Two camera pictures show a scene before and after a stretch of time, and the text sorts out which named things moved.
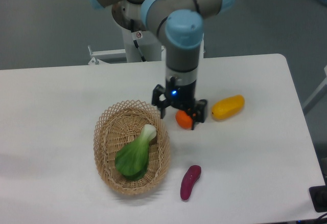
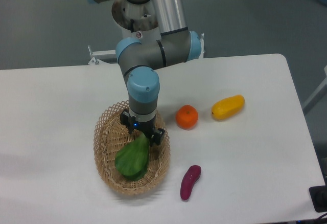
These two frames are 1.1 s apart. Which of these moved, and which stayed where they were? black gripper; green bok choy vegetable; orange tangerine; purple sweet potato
Moved: black gripper
Stayed: purple sweet potato; orange tangerine; green bok choy vegetable
